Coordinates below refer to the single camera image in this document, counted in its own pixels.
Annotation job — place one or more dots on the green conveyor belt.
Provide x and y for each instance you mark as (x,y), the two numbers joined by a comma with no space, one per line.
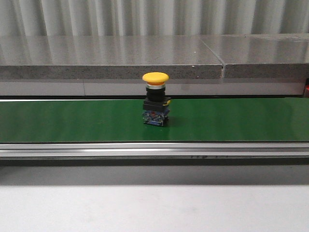
(190,120)

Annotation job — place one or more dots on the aluminium conveyor frame rail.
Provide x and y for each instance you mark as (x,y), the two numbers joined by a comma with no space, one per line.
(153,150)

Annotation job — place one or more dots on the grey stone countertop slab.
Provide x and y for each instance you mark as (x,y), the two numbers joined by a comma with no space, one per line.
(206,57)

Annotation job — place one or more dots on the white pleated curtain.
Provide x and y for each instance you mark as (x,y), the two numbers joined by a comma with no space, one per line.
(152,17)

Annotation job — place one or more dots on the yellow mushroom push button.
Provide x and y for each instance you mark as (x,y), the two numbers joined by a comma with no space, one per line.
(156,103)

